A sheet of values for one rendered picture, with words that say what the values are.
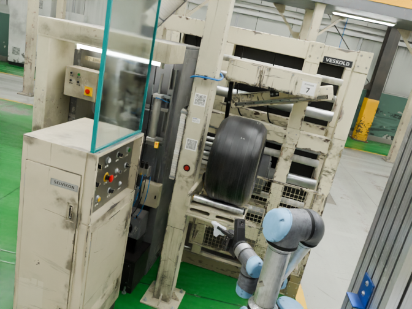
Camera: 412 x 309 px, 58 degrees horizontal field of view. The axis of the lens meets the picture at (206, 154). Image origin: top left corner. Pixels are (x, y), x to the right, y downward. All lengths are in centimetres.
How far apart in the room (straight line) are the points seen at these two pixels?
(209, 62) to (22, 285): 162
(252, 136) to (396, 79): 1017
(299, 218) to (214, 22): 134
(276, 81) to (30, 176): 155
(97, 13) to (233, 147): 1026
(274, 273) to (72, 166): 105
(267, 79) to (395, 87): 984
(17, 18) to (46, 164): 1080
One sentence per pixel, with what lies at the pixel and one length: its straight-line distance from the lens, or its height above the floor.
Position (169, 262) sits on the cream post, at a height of 34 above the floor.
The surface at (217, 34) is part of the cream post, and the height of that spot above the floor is 191.
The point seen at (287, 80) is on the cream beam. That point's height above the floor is 172.
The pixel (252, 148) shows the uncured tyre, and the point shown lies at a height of 133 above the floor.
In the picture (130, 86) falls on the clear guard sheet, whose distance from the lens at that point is 201.
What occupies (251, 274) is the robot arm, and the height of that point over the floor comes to 102.
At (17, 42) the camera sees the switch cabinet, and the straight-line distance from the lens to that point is 1266.
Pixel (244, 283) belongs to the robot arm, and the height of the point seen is 96.
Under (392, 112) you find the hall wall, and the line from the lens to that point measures 1222.
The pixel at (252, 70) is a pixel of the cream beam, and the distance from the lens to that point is 252.
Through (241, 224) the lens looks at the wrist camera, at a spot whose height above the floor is 113.
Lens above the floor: 187
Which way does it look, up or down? 17 degrees down
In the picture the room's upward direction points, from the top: 12 degrees clockwise
